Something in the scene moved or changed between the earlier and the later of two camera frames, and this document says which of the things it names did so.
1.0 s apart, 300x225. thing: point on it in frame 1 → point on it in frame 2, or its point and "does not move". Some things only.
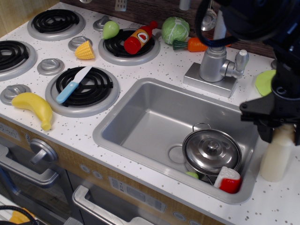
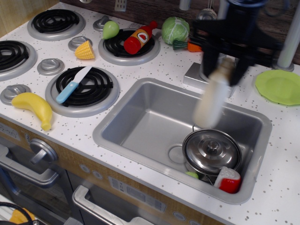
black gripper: [282, 106] → [247, 42]
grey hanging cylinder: [184, 4] does not move
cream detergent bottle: [277, 155] → [214, 94]
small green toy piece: [192, 175] does not move
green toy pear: [110, 30] does not move
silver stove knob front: [8, 93] does not move
